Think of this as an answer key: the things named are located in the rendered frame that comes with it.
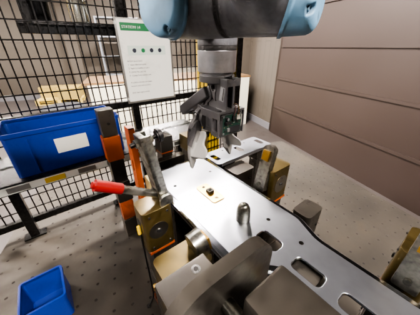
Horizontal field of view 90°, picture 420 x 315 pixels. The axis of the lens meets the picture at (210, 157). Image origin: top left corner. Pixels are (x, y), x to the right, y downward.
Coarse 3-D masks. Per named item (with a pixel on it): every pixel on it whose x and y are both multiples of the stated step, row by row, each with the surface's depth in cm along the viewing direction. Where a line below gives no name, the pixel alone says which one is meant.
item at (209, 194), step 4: (204, 184) 61; (208, 184) 61; (200, 188) 59; (204, 188) 59; (208, 188) 58; (212, 188) 59; (204, 192) 58; (208, 192) 57; (212, 192) 57; (216, 192) 58; (208, 196) 56; (212, 196) 56; (216, 196) 56; (220, 196) 56; (212, 200) 55; (216, 200) 55; (220, 200) 55
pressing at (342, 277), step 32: (192, 192) 58; (224, 192) 58; (256, 192) 58; (192, 224) 48; (224, 224) 48; (256, 224) 48; (288, 224) 48; (288, 256) 41; (320, 256) 41; (320, 288) 35; (352, 288) 35; (384, 288) 35
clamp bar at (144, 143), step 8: (136, 136) 39; (144, 136) 38; (152, 136) 40; (160, 136) 40; (136, 144) 38; (144, 144) 38; (152, 144) 39; (144, 152) 39; (152, 152) 40; (144, 160) 41; (152, 160) 41; (152, 168) 41; (160, 168) 42; (152, 176) 42; (160, 176) 43; (152, 184) 45; (160, 184) 44; (160, 192) 45
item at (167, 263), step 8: (176, 248) 34; (184, 248) 34; (160, 256) 33; (168, 256) 33; (176, 256) 33; (184, 256) 33; (192, 256) 33; (208, 256) 33; (160, 264) 31; (168, 264) 31; (176, 264) 31; (184, 264) 31; (160, 272) 30; (168, 272) 30; (160, 280) 31
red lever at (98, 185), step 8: (96, 184) 37; (104, 184) 38; (112, 184) 39; (120, 184) 40; (104, 192) 38; (112, 192) 39; (120, 192) 40; (128, 192) 41; (136, 192) 42; (144, 192) 44; (152, 192) 45
